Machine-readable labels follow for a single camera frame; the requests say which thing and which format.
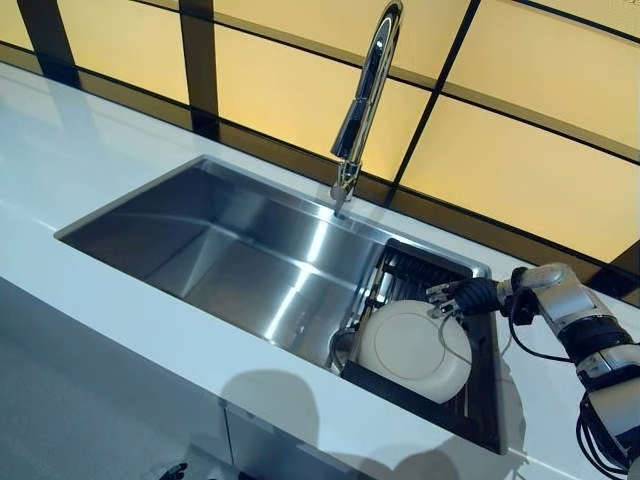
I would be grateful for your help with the steel sink drain strainer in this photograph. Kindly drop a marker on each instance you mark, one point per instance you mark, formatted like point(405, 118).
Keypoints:
point(342, 347)

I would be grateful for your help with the white narrow cabinet door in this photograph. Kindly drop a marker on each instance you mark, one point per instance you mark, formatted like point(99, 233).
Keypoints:
point(280, 450)

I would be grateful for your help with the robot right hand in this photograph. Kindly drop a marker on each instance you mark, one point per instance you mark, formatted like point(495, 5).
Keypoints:
point(477, 295)

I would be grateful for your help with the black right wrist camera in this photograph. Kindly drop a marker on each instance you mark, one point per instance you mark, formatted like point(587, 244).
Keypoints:
point(524, 307)

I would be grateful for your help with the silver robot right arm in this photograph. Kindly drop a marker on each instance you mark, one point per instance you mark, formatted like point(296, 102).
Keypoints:
point(565, 300)

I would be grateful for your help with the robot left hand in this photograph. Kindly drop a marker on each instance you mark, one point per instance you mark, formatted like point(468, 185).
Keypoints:
point(176, 470)

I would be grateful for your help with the black dish drying rack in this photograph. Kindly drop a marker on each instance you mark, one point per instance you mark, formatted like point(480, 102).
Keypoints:
point(480, 400)

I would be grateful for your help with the chrome gooseneck kitchen faucet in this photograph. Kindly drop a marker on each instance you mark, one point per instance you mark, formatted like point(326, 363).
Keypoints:
point(372, 80)

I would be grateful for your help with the cream round ceramic plate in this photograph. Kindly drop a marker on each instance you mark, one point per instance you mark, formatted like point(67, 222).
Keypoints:
point(410, 345)

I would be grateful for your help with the stainless steel sink basin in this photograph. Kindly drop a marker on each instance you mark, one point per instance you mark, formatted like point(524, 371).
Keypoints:
point(225, 240)

